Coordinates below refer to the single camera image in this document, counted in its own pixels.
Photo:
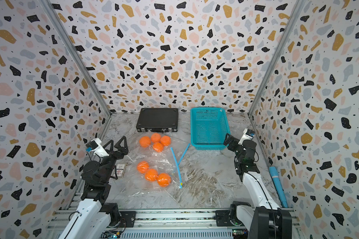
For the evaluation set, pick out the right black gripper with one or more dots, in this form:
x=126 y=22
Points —
x=228 y=141

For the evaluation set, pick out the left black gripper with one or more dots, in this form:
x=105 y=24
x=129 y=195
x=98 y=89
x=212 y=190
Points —
x=121 y=155

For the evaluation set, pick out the teal plastic basket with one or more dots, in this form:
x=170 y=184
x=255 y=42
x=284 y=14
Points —
x=208 y=128

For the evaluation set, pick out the orange fruit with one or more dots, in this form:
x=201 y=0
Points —
x=143 y=167
x=151 y=175
x=164 y=180

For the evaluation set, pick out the clear zip-top bag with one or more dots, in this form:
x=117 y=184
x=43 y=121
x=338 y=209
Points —
x=137 y=185
x=176 y=150

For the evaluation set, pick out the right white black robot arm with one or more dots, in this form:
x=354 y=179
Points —
x=264 y=218

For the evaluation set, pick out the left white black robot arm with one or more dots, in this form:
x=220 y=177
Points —
x=93 y=214

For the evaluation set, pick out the small printed packet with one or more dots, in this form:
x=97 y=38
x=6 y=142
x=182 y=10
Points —
x=120 y=169

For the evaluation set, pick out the black hard case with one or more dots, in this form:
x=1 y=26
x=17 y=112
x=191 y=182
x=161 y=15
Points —
x=158 y=120

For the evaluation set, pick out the blue cylindrical tube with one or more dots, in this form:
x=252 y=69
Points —
x=276 y=180

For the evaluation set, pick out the green circuit board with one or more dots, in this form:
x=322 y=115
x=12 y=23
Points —
x=111 y=234

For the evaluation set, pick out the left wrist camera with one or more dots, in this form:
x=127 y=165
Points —
x=96 y=147

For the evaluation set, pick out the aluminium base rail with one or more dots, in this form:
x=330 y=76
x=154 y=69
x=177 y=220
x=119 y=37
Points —
x=173 y=224

